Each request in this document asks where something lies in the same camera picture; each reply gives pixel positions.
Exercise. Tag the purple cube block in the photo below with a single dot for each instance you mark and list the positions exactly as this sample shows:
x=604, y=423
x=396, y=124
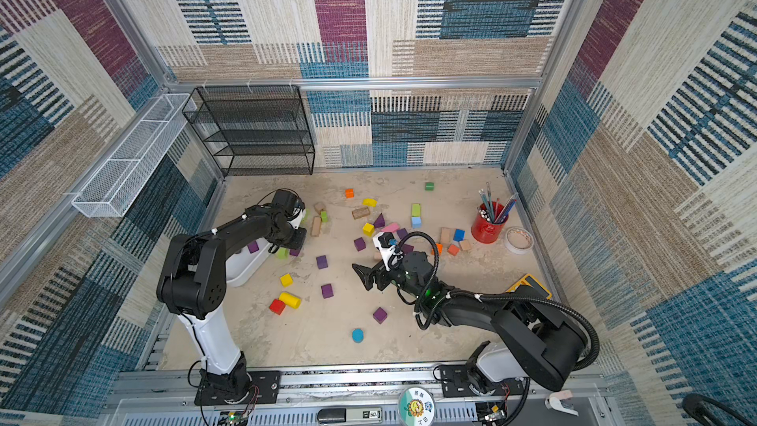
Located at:
x=360, y=244

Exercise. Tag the small natural wood block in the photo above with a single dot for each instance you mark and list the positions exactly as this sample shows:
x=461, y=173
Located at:
x=319, y=206

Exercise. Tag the purple triangular prism block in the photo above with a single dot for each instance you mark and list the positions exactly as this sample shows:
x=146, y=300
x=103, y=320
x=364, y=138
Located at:
x=380, y=223

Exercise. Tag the dark wood grain block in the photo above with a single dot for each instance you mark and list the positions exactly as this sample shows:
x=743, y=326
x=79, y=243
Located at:
x=361, y=212

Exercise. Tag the white plastic storage bin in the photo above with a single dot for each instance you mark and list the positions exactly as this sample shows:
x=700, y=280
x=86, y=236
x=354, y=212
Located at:
x=248, y=263

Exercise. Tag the small yellow cube block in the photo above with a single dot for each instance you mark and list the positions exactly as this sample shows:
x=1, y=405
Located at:
x=286, y=280

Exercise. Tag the light wood long block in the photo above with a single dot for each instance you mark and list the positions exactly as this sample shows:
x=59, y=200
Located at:
x=316, y=226

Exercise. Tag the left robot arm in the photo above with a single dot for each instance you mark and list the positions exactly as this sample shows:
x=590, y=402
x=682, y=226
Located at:
x=193, y=286

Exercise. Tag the black wire mesh shelf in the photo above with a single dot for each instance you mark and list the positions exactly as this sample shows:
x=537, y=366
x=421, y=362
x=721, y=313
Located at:
x=253, y=130

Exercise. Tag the pink rectangular block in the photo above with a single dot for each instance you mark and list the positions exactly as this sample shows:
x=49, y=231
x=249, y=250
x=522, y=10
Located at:
x=391, y=228

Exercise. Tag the yellow calculator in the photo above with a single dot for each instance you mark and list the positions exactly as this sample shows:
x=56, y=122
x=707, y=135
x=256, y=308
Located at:
x=533, y=284

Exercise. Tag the purple cube front centre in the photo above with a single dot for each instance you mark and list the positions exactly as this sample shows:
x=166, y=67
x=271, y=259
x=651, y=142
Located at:
x=380, y=315

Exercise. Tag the red pencil bucket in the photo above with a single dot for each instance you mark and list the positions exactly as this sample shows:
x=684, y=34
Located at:
x=486, y=230

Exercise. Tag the dark blue cube block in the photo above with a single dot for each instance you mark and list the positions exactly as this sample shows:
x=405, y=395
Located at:
x=458, y=235

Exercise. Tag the purple cube near yellow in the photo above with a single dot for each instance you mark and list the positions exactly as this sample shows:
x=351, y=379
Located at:
x=327, y=291

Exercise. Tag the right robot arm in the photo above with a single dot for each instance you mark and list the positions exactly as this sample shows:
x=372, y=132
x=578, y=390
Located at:
x=539, y=338

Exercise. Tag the yellow cylinder block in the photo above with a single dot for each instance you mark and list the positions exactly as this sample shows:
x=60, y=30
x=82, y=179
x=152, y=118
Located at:
x=290, y=300

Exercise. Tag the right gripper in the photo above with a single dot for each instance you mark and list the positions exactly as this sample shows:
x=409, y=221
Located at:
x=383, y=275

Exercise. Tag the red cube block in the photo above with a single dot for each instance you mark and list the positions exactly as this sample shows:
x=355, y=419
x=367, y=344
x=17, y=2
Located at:
x=277, y=307

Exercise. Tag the round green sticker badge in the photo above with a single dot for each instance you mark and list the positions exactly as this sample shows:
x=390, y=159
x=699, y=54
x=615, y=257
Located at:
x=416, y=407

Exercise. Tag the tape roll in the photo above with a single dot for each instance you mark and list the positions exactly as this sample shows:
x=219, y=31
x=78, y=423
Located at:
x=518, y=241

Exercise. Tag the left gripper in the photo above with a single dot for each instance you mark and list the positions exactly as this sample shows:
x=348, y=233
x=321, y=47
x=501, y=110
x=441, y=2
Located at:
x=300, y=244

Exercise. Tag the natural wood tall block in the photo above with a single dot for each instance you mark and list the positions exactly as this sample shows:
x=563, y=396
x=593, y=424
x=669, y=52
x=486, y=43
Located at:
x=446, y=236

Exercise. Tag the blue round disc block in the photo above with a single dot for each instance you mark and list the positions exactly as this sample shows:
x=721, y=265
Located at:
x=358, y=335

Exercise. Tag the white wire mesh basket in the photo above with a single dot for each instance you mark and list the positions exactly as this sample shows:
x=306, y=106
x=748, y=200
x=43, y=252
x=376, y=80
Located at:
x=117, y=182

